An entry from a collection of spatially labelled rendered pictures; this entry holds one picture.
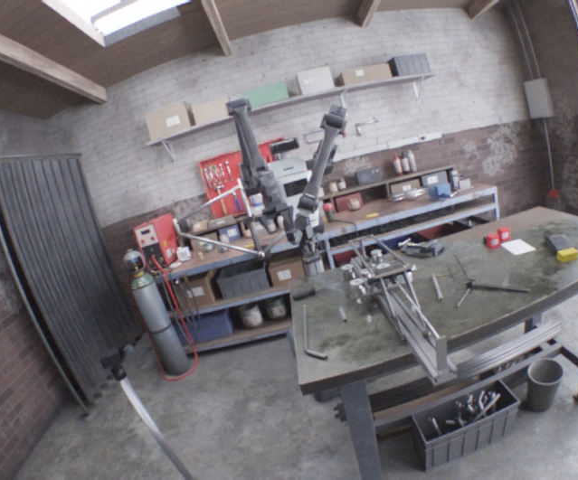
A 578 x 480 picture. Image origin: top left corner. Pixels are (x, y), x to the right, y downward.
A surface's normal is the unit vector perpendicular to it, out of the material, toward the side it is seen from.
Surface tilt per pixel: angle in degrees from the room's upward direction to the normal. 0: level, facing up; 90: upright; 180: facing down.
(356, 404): 90
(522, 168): 90
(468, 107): 90
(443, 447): 90
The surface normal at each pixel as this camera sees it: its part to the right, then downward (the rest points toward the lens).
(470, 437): 0.04, 0.24
